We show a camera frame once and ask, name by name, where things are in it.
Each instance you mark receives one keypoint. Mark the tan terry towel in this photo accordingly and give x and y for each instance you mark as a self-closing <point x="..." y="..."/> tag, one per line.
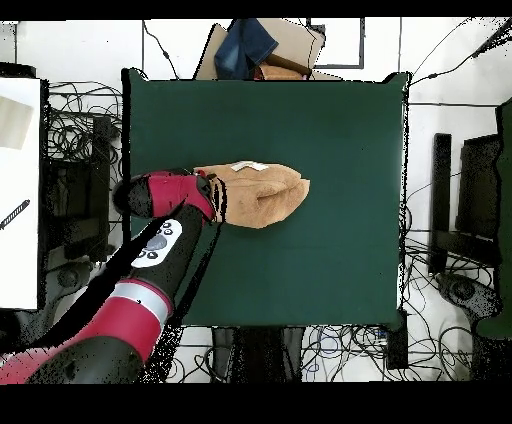
<point x="260" y="196"/>

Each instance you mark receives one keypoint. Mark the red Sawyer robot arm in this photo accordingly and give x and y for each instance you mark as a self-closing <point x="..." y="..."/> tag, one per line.
<point x="132" y="320"/>

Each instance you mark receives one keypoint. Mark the black equipment rack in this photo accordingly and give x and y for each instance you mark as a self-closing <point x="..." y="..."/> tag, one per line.
<point x="100" y="160"/>

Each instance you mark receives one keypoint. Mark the dark green table cloth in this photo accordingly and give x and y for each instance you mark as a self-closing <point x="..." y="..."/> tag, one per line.
<point x="320" y="140"/>

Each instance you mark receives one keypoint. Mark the tan towel in box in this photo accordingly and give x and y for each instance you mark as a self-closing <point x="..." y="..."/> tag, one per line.
<point x="280" y="73"/>

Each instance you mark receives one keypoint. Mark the blue jeans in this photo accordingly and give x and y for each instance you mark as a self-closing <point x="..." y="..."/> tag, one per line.
<point x="240" y="48"/>

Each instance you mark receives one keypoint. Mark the cardboard box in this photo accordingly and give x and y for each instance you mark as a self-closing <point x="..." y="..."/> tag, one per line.
<point x="296" y="40"/>

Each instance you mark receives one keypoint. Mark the black ridged tool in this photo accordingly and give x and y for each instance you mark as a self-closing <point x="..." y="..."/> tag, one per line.
<point x="14" y="214"/>

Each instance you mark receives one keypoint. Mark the beige block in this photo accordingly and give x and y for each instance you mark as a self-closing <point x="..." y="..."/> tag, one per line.
<point x="14" y="124"/>

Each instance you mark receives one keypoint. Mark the white desk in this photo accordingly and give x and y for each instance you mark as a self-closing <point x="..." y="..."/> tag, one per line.
<point x="20" y="260"/>

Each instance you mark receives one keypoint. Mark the small black box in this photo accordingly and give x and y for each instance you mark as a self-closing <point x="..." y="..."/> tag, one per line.
<point x="396" y="344"/>

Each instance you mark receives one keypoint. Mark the wide black stand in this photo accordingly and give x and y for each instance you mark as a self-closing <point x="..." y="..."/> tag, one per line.
<point x="478" y="188"/>

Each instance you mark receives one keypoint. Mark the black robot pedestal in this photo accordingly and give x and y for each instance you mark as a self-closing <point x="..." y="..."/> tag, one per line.
<point x="256" y="352"/>

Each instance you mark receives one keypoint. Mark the black rectangular floor frame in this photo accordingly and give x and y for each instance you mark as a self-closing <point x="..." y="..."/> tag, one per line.
<point x="362" y="44"/>

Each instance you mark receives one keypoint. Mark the narrow black post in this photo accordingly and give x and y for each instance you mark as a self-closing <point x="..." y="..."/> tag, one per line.
<point x="440" y="200"/>

